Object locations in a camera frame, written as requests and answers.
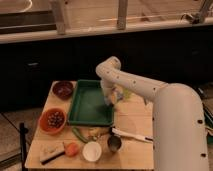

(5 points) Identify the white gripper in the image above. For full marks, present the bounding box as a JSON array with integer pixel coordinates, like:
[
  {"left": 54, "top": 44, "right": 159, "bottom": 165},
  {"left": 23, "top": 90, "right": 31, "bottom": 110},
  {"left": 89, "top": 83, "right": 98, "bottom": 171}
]
[{"left": 103, "top": 86, "right": 124, "bottom": 105}]

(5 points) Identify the green plastic tray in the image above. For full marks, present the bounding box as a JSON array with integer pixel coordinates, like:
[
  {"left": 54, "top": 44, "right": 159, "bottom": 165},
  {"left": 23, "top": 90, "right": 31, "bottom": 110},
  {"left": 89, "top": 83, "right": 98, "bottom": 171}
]
[{"left": 68, "top": 80, "right": 114, "bottom": 126}]

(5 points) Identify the blue sponge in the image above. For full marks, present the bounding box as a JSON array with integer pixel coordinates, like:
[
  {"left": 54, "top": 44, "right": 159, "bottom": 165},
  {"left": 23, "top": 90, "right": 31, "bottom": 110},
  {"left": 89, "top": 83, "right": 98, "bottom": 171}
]
[{"left": 100, "top": 104, "right": 114, "bottom": 111}]

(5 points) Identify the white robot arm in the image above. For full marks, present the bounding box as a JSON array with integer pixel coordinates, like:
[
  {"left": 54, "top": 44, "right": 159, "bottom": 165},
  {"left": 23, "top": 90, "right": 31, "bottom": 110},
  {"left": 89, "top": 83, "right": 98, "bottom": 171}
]
[{"left": 96, "top": 56, "right": 209, "bottom": 171}]

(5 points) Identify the green translucent cup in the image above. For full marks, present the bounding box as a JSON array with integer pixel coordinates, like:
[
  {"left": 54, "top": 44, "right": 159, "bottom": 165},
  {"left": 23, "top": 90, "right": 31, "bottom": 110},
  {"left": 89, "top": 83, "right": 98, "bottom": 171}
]
[{"left": 123, "top": 89, "right": 132, "bottom": 100}]

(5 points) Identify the yellow corn cob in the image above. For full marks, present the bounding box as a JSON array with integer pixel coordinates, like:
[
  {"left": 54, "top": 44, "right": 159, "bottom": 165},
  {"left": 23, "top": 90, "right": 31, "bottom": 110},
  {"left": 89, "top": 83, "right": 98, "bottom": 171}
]
[{"left": 89, "top": 127, "right": 108, "bottom": 137}]

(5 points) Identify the metal cup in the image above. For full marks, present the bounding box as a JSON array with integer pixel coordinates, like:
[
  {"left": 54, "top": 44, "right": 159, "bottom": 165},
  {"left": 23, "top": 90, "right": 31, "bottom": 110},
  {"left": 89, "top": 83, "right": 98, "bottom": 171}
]
[{"left": 107, "top": 135, "right": 122, "bottom": 152}]

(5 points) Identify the dark red bowl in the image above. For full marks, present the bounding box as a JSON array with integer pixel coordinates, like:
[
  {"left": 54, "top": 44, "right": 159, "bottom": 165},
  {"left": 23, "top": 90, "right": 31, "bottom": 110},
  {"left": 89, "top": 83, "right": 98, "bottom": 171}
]
[{"left": 52, "top": 81, "right": 73, "bottom": 100}]

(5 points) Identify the green chili pepper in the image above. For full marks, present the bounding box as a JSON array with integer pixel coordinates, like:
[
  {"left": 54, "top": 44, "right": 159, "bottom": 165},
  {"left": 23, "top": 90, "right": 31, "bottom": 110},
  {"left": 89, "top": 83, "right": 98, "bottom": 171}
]
[{"left": 72, "top": 127, "right": 88, "bottom": 143}]

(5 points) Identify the orange bowl with nuts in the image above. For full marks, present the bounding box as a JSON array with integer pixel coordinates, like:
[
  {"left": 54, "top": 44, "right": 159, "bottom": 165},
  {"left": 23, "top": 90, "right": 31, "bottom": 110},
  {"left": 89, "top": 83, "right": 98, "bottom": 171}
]
[{"left": 38, "top": 108, "right": 67, "bottom": 135}]

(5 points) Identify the orange carrot piece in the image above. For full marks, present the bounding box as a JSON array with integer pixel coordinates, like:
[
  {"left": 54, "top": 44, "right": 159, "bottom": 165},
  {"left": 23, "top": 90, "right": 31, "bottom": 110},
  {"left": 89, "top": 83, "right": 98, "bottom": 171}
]
[{"left": 65, "top": 142, "right": 79, "bottom": 157}]

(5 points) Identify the wooden block with knife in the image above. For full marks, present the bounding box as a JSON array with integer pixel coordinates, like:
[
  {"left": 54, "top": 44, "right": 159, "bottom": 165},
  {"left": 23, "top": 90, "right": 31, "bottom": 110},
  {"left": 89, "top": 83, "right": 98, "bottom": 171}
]
[{"left": 39, "top": 143, "right": 65, "bottom": 165}]

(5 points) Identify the black stand post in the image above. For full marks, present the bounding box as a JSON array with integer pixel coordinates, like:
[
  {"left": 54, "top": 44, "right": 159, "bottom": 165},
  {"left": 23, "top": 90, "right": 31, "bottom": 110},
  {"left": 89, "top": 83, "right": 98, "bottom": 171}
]
[{"left": 19, "top": 123, "right": 28, "bottom": 171}]

